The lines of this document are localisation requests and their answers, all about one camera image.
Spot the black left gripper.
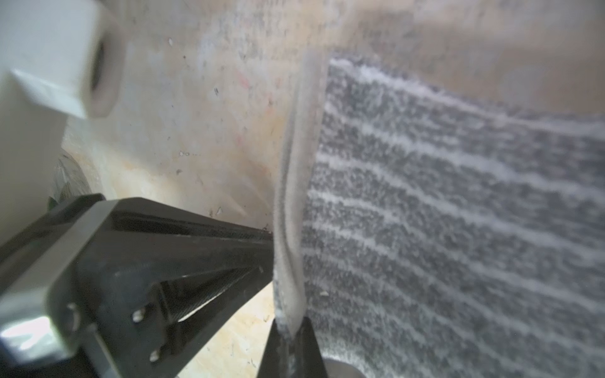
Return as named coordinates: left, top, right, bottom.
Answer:
left=1, top=195, right=123, bottom=377

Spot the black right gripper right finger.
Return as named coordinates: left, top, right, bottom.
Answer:
left=289, top=317, right=329, bottom=378

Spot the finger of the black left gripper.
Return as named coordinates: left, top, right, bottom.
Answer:
left=76, top=198, right=274, bottom=293
left=89, top=264, right=272, bottom=377

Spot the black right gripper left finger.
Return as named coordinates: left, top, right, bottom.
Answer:
left=256, top=321, right=291, bottom=378

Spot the grey striped square dishcloth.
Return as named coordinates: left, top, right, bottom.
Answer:
left=274, top=51, right=604, bottom=377

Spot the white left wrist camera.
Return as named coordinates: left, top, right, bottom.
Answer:
left=1, top=1, right=125, bottom=241

